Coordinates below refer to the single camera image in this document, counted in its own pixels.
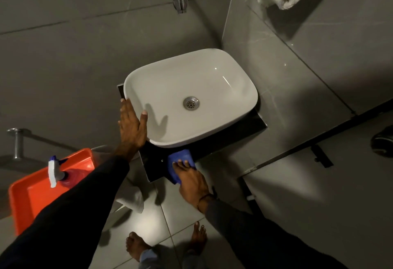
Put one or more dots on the person's right hand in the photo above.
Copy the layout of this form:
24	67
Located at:
193	184

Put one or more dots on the person's left hand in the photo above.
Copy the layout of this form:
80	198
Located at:
131	130

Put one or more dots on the person's right fingers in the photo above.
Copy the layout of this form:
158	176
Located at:
181	166

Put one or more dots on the person's left thumb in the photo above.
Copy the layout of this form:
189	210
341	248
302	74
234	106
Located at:
144	121

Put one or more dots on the blue cleaning cloth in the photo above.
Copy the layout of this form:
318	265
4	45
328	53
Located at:
184	156

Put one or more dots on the person's left forearm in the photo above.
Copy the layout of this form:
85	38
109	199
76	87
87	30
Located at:
67	222

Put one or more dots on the person's right forearm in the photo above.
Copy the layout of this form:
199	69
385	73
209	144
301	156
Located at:
258	241

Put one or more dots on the black sink counter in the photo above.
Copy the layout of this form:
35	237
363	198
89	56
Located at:
156	161

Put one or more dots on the metal sink drain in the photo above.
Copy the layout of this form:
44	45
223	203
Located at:
191	103

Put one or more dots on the white cloth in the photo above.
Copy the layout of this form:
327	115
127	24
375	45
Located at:
132	198

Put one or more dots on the person's right foot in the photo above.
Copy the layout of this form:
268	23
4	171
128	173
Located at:
198	238

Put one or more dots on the person's foot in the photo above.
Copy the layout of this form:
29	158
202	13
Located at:
136	245
198	238

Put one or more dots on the white ceramic sink basin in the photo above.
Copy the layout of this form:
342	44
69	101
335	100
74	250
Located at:
211	75

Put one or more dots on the person's left foot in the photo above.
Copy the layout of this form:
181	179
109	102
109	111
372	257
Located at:
136	245

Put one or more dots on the spray bottle with white nozzle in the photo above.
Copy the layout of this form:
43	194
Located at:
54	170

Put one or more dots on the orange plastic tray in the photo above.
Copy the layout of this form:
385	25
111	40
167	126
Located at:
33	195

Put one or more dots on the black door hinge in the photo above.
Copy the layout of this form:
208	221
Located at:
321	156

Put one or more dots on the dark round object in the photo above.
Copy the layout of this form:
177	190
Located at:
383	143

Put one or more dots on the chrome wall fixture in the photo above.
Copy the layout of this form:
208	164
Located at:
17	143

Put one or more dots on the black glass door frame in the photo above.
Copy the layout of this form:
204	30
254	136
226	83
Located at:
331	130

